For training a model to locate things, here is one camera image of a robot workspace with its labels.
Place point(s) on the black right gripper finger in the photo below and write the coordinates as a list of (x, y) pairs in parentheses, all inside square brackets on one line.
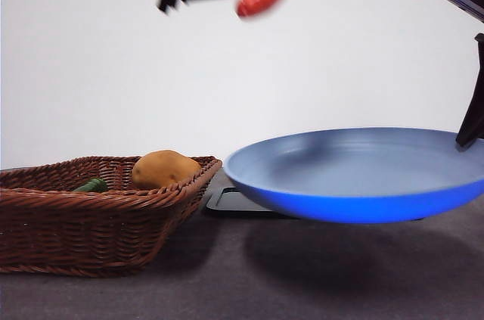
[(475, 108)]

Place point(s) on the blue round plate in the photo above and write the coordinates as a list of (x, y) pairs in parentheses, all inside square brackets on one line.
[(340, 168)]

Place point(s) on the yellow-brown potato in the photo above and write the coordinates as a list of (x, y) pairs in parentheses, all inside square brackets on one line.
[(166, 168)]

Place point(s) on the black flat tray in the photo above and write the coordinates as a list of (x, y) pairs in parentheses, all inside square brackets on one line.
[(230, 204)]

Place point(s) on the green vegetable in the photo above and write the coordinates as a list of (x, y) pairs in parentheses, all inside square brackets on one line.
[(90, 185)]

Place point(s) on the brown wicker basket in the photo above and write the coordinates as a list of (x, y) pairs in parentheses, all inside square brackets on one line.
[(94, 237)]

